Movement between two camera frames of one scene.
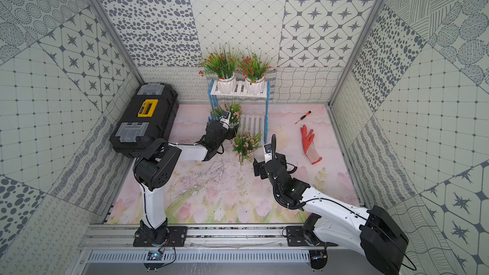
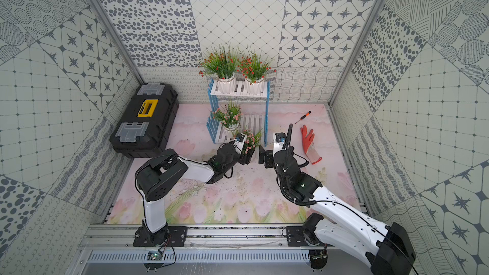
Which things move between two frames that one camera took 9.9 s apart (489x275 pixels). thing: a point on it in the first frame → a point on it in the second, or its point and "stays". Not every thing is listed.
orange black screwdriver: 307,114 stays
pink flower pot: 244,144 stays
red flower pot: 253,67 stays
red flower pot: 223,65 stays
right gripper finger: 260,169 → 266,156
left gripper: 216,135 → 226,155
